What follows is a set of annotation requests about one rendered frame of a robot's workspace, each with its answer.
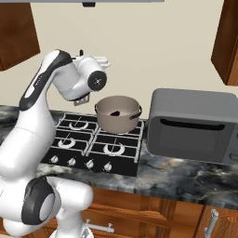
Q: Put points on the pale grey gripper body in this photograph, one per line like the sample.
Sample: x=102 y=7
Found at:
x=81 y=99

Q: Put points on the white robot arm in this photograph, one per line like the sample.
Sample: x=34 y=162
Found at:
x=29 y=136

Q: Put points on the dark purple vegetable piece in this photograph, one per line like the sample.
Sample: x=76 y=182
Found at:
x=116 y=113

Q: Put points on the black gas hob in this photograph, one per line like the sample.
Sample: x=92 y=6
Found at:
x=102 y=145

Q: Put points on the silver hob knob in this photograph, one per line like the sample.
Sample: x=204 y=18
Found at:
x=54 y=159
x=108 y=167
x=72 y=161
x=90 y=164

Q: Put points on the grey microwave oven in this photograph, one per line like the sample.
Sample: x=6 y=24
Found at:
x=192 y=124

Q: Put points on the brown wooden drawer front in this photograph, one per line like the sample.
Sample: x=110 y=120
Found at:
x=130 y=214

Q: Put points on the brown wooden cupboard door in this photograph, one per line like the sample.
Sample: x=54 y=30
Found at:
x=224 y=224

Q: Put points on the brown wooden wall cupboard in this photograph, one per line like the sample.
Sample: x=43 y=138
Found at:
x=227 y=40
x=15 y=34

